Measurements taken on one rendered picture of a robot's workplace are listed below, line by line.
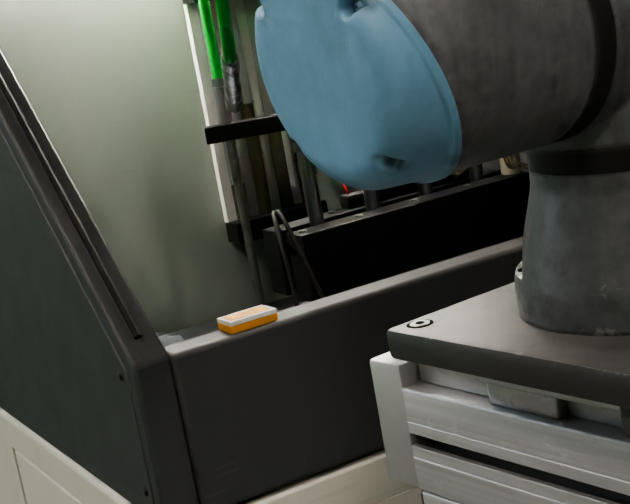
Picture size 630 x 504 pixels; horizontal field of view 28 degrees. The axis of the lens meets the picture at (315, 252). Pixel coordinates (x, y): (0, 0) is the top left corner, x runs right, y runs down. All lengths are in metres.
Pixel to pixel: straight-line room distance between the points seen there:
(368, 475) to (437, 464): 0.43
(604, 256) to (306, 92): 0.19
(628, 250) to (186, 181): 1.11
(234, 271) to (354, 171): 1.17
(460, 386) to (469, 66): 0.30
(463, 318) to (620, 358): 0.14
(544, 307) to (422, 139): 0.17
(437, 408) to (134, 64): 0.97
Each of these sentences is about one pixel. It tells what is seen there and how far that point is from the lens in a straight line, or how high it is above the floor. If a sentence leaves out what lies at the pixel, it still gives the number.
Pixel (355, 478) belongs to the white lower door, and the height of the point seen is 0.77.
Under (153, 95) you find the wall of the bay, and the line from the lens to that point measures 1.71.
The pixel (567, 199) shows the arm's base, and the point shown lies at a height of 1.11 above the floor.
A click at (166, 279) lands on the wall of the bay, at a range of 1.72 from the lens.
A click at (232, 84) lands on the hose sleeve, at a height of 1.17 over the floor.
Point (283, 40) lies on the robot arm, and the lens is 0.61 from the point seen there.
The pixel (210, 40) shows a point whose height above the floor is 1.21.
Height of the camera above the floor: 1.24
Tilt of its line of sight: 11 degrees down
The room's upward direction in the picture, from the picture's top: 10 degrees counter-clockwise
